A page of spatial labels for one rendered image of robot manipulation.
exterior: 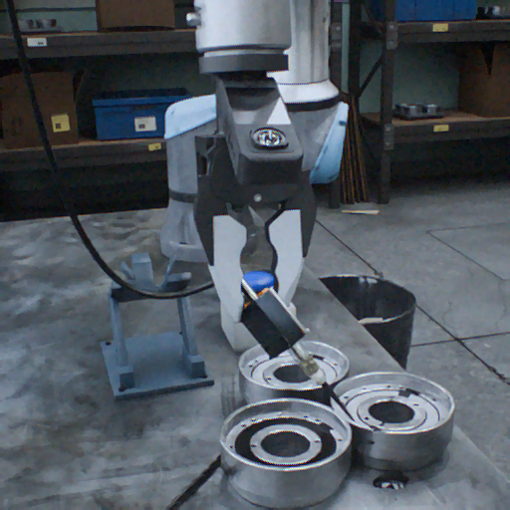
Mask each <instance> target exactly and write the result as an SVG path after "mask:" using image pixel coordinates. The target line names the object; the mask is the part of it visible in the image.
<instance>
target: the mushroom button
mask: <svg viewBox="0 0 510 510"><path fill-rule="evenodd" d="M243 278H244V279H245V280H246V281H248V283H249V284H250V285H251V287H252V288H253V290H254V291H255V292H256V293H257V295H258V294H259V293H261V292H263V291H264V290H265V289H266V288H267V289H270V288H272V287H273V282H275V279H273V277H272V276H271V275H270V274H267V272H263V271H252V272H248V274H245V275H244V276H243Z"/></svg>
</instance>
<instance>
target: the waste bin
mask: <svg viewBox="0 0 510 510"><path fill-rule="evenodd" d="M317 278H318V279H319V280H320V281H321V282H322V283H323V284H324V285H325V288H326V289H328V290H329V291H330V292H331V293H332V294H333V295H334V296H335V297H336V298H337V299H338V301H339V302H340V303H342V304H343V306H344V307H345V308H346V309H347V310H348V311H349V312H350V313H351V315H352V316H353V317H355V318H356V319H357V320H358V321H360V320H362V319H378V318H382V321H377V322H368V323H360V324H361V325H362V326H363V327H364V329H365V330H366V331H367V332H369V333H370V334H371V335H372V336H373V337H374V338H375V339H376V340H377V341H378V344H379V345H380V346H381V347H383V348H384V349H385V350H386V351H387V352H388V353H389V354H390V356H391V357H392V358H393V359H394V360H395V361H396V362H398V364H399V365H400V366H401V367H402V368H403V369H404V371H405V372H406V364H407V355H408V353H409V348H411V339H412V333H413V323H414V314H415V311H416V299H415V297H414V295H413V294H412V293H411V292H410V291H407V290H406V289H404V288H402V286H400V285H399V284H397V283H393V282H391V281H388V280H385V279H382V278H376V277H370V276H360V275H332V276H322V277H317Z"/></svg>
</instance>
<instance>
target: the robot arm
mask: <svg viewBox="0 0 510 510"><path fill-rule="evenodd" d="M194 9H195V12H196V13H188V14H187V16H186V22H187V25H188V26H197V30H196V50H197V52H198V53H199V54H204V57H201V58H199V75H211V80H214V87H215V96H208V97H201V98H196V99H190V100H186V101H182V102H179V103H175V104H173V105H171V106H170V107H169V108H168V111H167V113H166V133H165V134H164V139H166V145H167V163H168V182H169V206H168V210H167V214H165V217H164V222H163V226H162V230H161V234H160V249H161V253H162V254H163V255H165V256H166V257H170V258H171V256H172V254H174V255H176V256H175V260H176V261H181V262H188V263H208V265H209V268H210V271H211V275H212V278H213V281H214V284H215V288H216V290H217V293H218V296H219V298H221V301H222V303H223V305H224V307H225V308H226V310H227V311H228V314H229V315H230V316H231V318H232V319H233V320H235V322H236V323H241V322H242V316H243V310H244V301H243V296H242V291H241V283H242V280H243V271H242V268H241V265H240V258H242V257H245V256H248V255H251V254H252V253H254V252H255V251H256V250H257V249H258V233H257V229H256V226H255V223H254V220H253V216H252V214H251V211H250V208H249V204H248V203H257V202H266V203H267V204H268V205H269V208H271V209H273V215H272V216H271V217H270V218H269V220H268V221H267V222H266V223H265V234H266V239H267V241H268V243H269V244H270V245H271V248H272V253H273V258H272V262H271V266H270V269H271V274H272V276H273V278H275V282H273V291H275V292H276V293H277V295H278V296H279V297H280V298H281V299H282V302H283V303H284V304H285V305H286V307H288V306H289V304H290V303H291V299H292V297H293V295H294V293H295V290H296V287H297V283H298V280H299V277H301V274H302V270H303V266H304V262H305V257H306V256H307V253H308V249H309V244H310V240H311V236H312V231H314V227H315V223H316V214H317V207H316V198H315V194H313V189H312V187H311V184H313V183H330V182H332V181H334V180H335V179H336V177H337V175H338V173H339V167H340V160H342V154H343V146H344V139H345V131H346V124H347V116H348V109H349V107H348V105H347V104H344V103H343V102H340V103H338V90H337V89H336V88H335V87H334V86H333V84H332V83H331V82H330V81H329V78H328V0H194ZM266 73H267V75H266ZM279 201H281V204H279Z"/></svg>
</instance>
